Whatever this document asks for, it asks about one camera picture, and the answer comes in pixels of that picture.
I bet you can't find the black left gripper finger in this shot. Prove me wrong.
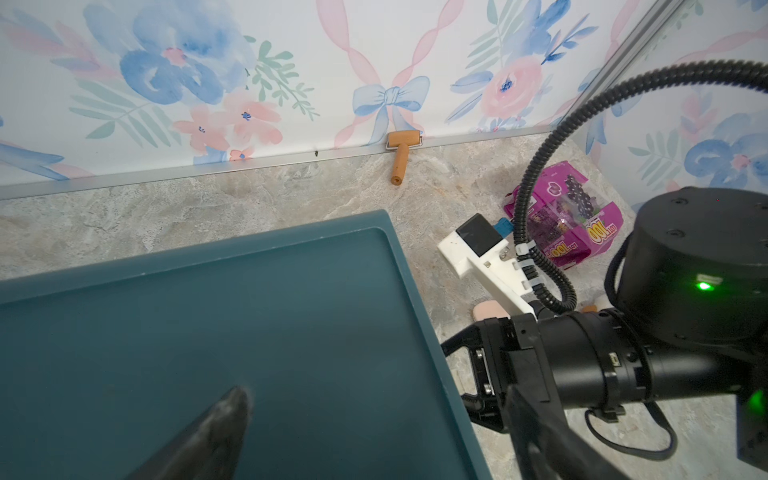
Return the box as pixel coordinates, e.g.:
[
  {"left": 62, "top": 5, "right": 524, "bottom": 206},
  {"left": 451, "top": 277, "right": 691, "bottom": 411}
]
[{"left": 127, "top": 386, "right": 251, "bottom": 479}]

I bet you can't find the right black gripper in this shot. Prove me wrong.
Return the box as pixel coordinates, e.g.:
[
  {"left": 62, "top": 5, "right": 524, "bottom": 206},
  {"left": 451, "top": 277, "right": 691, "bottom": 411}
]
[{"left": 441, "top": 312, "right": 626, "bottom": 479}]

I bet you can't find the pink computer mouse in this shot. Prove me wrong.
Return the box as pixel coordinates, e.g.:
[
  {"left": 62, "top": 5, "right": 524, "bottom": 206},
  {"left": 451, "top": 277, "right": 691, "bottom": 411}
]
[{"left": 472, "top": 300, "right": 509, "bottom": 322}]

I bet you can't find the teal drawer cabinet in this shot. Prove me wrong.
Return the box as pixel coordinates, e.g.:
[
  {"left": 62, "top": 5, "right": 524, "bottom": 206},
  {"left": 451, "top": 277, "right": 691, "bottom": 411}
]
[{"left": 1, "top": 210, "right": 490, "bottom": 479}]

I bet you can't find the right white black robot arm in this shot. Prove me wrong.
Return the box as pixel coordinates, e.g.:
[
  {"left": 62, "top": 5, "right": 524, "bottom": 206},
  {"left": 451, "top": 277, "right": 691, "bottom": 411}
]
[{"left": 442, "top": 188, "right": 767, "bottom": 479}]

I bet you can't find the purple snack bag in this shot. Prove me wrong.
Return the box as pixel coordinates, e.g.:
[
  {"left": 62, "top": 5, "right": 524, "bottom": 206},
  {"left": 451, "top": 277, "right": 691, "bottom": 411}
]
[{"left": 527, "top": 161, "right": 623, "bottom": 270}]

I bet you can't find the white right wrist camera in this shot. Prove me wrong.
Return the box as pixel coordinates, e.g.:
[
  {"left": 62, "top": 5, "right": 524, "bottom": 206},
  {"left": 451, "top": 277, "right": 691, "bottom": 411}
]
[{"left": 437, "top": 213, "right": 534, "bottom": 316}]

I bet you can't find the wooden handle roller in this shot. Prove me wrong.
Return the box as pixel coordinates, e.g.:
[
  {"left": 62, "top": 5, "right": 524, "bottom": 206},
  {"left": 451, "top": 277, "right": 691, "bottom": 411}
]
[{"left": 386, "top": 130, "right": 423, "bottom": 186}]

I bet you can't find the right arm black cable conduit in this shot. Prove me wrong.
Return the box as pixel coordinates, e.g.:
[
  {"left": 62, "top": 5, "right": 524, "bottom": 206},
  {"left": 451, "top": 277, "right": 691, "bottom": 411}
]
[{"left": 512, "top": 58, "right": 768, "bottom": 316}]

